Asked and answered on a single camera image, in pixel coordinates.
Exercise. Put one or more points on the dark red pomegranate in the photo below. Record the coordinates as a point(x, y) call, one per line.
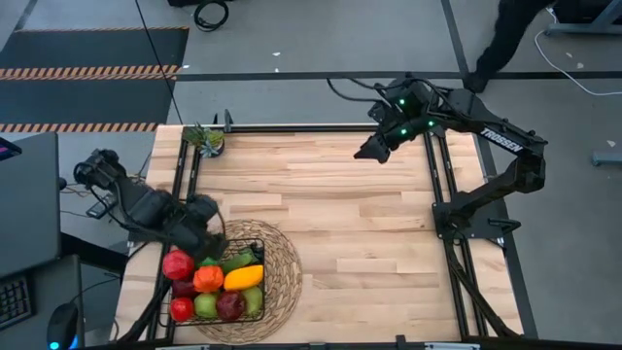
point(230, 305)

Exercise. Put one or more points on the green pear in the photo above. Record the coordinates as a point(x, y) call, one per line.
point(253, 300)

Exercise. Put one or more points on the person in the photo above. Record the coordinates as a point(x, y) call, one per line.
point(505, 34)

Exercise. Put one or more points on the round woven straw placemat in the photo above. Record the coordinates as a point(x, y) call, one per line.
point(284, 301)

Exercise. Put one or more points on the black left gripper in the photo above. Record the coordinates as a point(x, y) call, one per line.
point(199, 219)

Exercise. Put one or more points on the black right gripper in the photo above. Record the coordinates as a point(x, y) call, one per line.
point(413, 129)

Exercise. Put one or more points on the black keyboard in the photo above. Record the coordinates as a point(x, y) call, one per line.
point(14, 301)

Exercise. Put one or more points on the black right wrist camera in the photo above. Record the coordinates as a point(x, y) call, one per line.
point(381, 113)

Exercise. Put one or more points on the bright red pomegranate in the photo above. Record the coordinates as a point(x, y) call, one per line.
point(178, 265)

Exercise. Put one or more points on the black hazard-striped floor mat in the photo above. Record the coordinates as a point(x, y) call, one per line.
point(87, 48)

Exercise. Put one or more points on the black handheld device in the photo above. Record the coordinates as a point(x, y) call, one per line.
point(99, 209)

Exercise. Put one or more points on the black desk surface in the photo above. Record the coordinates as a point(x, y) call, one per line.
point(48, 287)

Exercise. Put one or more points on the black computer mouse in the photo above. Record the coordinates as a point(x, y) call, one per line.
point(62, 323)

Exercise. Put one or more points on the green cucumber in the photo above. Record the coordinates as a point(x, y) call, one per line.
point(238, 262)

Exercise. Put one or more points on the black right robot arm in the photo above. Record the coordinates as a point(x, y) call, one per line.
point(466, 114)

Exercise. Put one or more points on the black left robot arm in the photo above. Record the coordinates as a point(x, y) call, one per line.
point(146, 206)

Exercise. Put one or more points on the yellow mango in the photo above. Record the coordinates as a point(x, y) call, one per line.
point(243, 277)

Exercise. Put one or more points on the black grape bunch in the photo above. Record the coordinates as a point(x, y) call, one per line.
point(261, 253)

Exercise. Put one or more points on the grey desk foot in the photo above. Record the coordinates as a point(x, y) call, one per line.
point(607, 159)

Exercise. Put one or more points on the small potted succulent plant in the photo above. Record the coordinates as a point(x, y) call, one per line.
point(210, 142)

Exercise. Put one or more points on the black metal table frame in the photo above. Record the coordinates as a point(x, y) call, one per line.
point(272, 129)

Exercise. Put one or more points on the grey desk frame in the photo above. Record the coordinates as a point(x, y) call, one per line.
point(583, 29)

